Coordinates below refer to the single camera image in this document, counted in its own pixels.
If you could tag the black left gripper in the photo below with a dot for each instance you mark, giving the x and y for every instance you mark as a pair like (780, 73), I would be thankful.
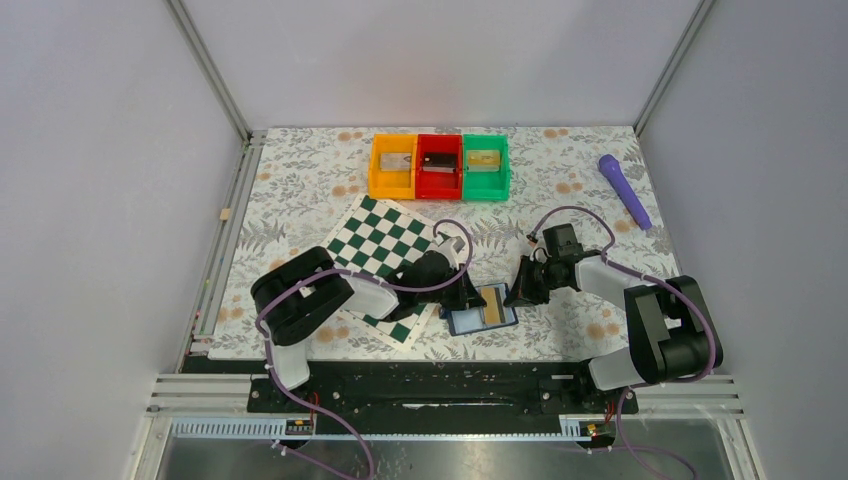
(457, 290)

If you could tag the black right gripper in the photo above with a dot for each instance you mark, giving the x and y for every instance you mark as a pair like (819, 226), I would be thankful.
(525, 283)

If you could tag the blue leather card holder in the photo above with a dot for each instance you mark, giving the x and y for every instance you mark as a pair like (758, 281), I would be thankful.
(466, 322)

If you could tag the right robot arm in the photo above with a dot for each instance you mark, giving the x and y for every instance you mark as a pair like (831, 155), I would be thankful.
(670, 332)

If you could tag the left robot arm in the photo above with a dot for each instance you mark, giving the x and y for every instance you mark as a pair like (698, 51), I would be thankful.
(294, 300)

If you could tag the black card box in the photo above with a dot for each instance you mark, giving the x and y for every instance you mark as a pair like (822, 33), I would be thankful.
(439, 162)

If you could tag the silver card box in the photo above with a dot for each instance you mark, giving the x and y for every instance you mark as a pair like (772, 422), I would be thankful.
(395, 161)

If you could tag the gold card box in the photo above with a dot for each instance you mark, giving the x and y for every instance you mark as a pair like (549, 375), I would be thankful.
(483, 160)

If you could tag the green white chessboard mat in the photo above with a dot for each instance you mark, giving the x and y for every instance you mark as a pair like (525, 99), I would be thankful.
(375, 237)

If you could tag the red plastic bin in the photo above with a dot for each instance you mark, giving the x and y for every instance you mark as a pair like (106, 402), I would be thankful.
(439, 186)

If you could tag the yellow plastic bin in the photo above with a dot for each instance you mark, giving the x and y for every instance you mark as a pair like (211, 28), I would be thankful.
(392, 185)

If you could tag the purple toy microphone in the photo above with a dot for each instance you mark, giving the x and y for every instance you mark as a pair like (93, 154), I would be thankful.
(611, 170)

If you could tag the green plastic bin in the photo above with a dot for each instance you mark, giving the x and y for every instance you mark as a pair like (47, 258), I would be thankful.
(487, 186)

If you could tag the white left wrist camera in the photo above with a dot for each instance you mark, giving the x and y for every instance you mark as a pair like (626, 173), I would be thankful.
(451, 249)

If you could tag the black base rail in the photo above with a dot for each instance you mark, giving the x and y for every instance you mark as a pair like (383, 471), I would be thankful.
(444, 398)

